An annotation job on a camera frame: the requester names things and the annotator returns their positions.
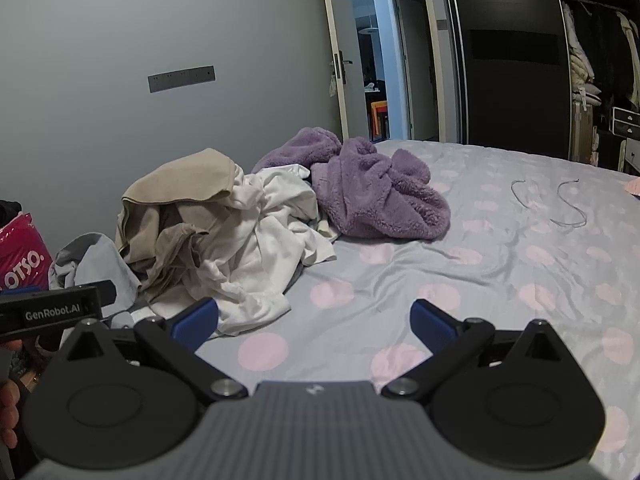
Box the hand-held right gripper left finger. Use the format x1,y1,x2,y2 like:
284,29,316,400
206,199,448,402
50,297,249,402

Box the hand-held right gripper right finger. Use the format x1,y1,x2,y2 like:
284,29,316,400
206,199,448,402
380,298,572,402

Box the grey garment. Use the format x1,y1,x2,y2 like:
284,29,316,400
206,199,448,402
48,232,166,331

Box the hanging clothes in wardrobe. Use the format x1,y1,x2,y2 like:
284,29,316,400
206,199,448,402
560,0,640,111

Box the person's left hand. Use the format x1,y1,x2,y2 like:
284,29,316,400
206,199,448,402
0,377,22,450

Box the pink plastic bag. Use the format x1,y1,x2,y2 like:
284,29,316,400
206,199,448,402
0,212,53,293

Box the white garment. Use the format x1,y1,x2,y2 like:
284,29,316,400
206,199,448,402
150,164,338,337

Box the purple fleece garment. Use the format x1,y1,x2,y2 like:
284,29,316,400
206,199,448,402
252,127,452,241

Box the beige garment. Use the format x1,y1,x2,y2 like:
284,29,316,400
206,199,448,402
115,148,238,301

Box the orange chair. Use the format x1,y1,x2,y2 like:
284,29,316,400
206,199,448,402
370,101,390,142

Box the black wardrobe sliding door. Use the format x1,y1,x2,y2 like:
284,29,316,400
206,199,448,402
440,0,573,163

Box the beige ribbed suitcase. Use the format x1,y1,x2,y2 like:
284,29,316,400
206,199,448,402
570,100,595,163

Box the white nightstand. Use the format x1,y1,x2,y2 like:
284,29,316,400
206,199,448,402
619,137,640,176

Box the small clear drawer unit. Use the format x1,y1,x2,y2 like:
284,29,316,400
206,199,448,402
612,106,640,137

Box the pendant lamp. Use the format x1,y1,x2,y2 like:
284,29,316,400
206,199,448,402
357,0,380,36

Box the white door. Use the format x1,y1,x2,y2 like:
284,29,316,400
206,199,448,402
318,0,363,143

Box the thin looped cord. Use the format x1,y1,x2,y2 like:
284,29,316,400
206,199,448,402
511,179,543,209

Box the thin s-shaped cord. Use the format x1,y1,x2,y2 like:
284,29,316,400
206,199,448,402
550,178,588,228

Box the grey wall plate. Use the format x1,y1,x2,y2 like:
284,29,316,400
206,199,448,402
148,65,216,94

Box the door handle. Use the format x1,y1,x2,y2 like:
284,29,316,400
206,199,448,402
332,51,353,85

